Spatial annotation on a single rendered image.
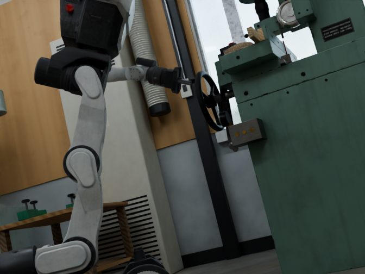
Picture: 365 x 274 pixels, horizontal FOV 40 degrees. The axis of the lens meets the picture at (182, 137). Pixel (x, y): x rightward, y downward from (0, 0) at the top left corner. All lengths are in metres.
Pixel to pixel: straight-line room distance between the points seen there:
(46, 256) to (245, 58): 1.05
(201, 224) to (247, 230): 0.33
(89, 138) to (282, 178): 0.77
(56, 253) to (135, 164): 1.56
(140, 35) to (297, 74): 1.87
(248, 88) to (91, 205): 0.77
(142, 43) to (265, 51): 1.80
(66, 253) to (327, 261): 0.96
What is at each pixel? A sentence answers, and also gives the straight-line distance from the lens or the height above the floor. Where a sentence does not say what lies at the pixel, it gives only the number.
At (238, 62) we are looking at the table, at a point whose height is 0.85.
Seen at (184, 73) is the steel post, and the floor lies 1.31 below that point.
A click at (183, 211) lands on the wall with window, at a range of 3.60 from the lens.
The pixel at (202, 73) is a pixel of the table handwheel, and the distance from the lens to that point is 2.30.
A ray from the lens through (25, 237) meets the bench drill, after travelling 3.85.
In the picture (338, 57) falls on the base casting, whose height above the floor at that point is 0.76.
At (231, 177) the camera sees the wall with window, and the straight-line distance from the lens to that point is 3.50.
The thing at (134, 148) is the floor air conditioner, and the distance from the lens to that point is 3.41.
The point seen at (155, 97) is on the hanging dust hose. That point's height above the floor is 1.19.
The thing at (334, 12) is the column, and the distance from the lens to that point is 2.15.
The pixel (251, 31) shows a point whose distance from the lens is 1.92.
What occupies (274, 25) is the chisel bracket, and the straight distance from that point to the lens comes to 2.26.
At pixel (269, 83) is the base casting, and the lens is 2.02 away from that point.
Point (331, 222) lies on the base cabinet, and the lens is 1.96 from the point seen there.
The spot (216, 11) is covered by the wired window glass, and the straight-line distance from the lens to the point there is 3.82.
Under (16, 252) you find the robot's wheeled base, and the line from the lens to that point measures 2.05.
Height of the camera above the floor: 0.30
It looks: 10 degrees up
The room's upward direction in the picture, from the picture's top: 14 degrees counter-clockwise
